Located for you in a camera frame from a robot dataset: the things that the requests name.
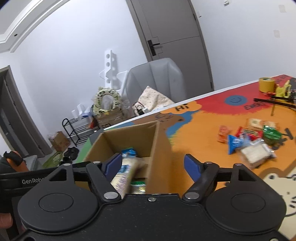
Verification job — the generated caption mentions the long white cake package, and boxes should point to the long white cake package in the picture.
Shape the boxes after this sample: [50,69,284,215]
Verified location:
[111,157,142,199]

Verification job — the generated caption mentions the yellow tape roll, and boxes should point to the yellow tape roll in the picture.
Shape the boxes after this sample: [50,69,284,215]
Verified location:
[258,77,276,93]

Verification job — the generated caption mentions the grey chair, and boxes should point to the grey chair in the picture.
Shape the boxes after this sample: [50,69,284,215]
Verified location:
[122,58,189,103]

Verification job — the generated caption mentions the dotted beige cushion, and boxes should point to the dotted beige cushion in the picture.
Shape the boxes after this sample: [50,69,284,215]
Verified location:
[137,86,174,111]

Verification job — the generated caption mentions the blue candy packet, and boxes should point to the blue candy packet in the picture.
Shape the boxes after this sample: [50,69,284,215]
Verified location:
[121,147,137,158]

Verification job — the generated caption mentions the red candy bar packet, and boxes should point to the red candy bar packet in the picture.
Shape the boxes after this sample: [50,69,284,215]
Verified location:
[235,126,263,141]

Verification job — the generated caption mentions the cardboard box on table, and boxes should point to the cardboard box on table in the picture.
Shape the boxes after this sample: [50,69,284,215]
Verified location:
[83,121,172,194]

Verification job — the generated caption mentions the green white cracker package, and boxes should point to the green white cracker package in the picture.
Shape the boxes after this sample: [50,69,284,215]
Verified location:
[130,181,146,194]

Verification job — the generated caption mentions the beige cracker package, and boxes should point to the beige cracker package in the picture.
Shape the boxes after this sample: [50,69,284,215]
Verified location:
[246,118,280,131]

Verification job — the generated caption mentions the white charger with cables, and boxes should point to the white charger with cables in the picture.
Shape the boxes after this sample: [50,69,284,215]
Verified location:
[132,101,150,116]

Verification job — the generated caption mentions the panda pattern neck pillow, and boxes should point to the panda pattern neck pillow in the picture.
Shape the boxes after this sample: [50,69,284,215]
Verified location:
[93,87,121,114]

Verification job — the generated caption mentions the black shoes on floor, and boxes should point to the black shoes on floor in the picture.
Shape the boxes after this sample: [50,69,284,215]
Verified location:
[64,147,79,161]

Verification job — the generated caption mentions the small cardboard box on floor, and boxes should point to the small cardboard box on floor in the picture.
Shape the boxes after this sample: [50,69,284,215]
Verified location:
[48,131,70,152]

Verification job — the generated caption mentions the black door handle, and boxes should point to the black door handle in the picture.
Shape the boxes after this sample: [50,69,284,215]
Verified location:
[147,40,160,56]

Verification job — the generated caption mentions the black metal rack rod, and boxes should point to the black metal rack rod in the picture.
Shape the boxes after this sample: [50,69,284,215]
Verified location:
[253,98,295,116]

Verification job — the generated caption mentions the white wall shelf bracket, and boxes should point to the white wall shelf bracket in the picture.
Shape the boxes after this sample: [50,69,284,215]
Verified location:
[99,49,128,90]

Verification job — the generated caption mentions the square white cake package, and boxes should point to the square white cake package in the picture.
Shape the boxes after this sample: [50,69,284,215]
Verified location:
[239,139,277,169]

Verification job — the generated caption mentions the black wire shoe rack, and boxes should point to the black wire shoe rack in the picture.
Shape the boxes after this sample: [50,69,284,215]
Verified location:
[62,116,99,147]

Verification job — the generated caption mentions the colourful cartoon table mat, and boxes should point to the colourful cartoon table mat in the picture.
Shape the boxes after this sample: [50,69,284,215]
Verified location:
[78,82,295,240]

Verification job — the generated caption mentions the yellow hair claw clip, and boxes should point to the yellow hair claw clip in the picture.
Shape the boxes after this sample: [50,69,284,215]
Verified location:
[275,80,292,98]

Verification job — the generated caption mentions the orange small snack packet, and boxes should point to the orange small snack packet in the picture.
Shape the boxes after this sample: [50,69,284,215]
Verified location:
[217,125,232,143]

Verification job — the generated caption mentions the blue cookie packet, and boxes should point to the blue cookie packet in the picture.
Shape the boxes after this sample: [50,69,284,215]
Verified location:
[227,134,251,155]

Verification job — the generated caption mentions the dark green snack packet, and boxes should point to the dark green snack packet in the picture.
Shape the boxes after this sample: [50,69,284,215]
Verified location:
[263,126,282,146]

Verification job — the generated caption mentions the grey door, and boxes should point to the grey door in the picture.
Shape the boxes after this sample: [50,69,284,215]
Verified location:
[126,0,214,97]

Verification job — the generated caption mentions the person's left hand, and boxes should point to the person's left hand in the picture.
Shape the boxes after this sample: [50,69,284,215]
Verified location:
[0,150,30,230]

